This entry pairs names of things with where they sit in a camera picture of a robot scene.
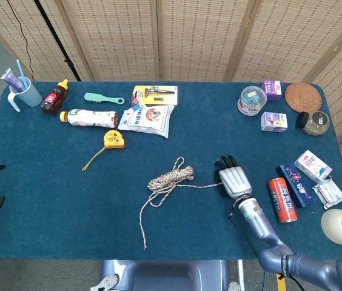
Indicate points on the long dark blue box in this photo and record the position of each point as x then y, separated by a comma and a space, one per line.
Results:
295, 185

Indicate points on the razor in yellow blister pack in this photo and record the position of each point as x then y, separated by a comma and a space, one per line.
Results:
159, 94

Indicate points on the black tripod pole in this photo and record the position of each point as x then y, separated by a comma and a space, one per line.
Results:
56, 39

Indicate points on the white table leg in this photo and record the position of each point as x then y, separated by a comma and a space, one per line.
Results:
241, 276

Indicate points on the blue felt table cover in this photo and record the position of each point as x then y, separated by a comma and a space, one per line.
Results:
98, 212

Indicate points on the white label drink bottle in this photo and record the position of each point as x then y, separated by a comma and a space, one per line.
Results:
89, 118

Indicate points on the glass jar black lid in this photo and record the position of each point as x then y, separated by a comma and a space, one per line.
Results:
315, 124

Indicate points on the white snack packet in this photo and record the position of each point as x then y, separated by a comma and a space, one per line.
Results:
328, 192

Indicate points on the clear tub of binder clips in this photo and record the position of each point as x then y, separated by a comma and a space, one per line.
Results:
251, 101

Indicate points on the purple toothpaste tube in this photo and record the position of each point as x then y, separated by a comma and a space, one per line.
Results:
10, 78

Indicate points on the white milk carton red print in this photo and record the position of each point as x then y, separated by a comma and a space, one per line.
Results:
312, 165

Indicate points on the light blue toothbrush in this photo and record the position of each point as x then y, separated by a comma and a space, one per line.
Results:
20, 70

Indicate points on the beige upturned bowl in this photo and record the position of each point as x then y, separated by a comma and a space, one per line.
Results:
340, 227

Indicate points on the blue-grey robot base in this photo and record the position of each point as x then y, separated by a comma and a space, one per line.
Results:
165, 276

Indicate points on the bamboo folding screen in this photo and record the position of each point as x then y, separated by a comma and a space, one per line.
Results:
189, 39

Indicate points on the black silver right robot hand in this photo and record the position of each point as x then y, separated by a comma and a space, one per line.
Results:
236, 182

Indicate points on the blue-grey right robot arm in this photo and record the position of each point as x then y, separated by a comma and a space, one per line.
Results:
259, 224

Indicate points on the red orange drink can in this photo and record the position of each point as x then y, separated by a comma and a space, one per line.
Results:
281, 200

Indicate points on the round woven brown coaster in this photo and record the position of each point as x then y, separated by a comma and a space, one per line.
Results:
303, 97

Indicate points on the yellow tape measure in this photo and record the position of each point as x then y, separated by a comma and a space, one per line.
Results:
115, 139

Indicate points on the mint green brush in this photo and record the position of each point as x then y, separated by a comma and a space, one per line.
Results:
95, 97

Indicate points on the brown honey bottle yellow cap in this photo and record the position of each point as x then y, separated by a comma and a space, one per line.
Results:
52, 101

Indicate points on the small purple white carton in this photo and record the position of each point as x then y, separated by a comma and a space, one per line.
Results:
272, 91
274, 121

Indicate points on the white powder bag blue print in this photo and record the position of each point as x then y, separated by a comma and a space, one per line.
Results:
146, 119

